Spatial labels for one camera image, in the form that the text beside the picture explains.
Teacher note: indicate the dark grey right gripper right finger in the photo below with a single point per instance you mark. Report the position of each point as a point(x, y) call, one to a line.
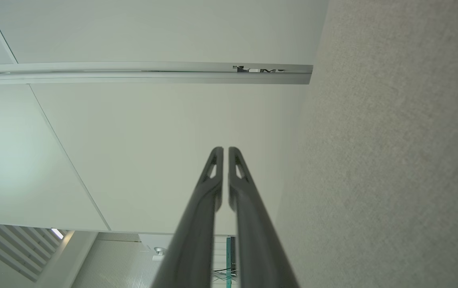
point(260, 244)

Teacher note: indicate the white slatted louvre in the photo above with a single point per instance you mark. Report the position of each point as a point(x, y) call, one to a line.
point(8, 244)

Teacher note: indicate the grey metal partition post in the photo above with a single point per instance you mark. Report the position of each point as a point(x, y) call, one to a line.
point(132, 76)

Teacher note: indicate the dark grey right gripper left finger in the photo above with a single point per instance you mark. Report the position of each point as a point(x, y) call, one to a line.
point(190, 240)

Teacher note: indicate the long ceiling light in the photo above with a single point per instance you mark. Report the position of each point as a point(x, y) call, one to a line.
point(57, 233)

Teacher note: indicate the teal metal upright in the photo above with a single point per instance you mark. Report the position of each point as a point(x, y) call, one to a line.
point(230, 260)

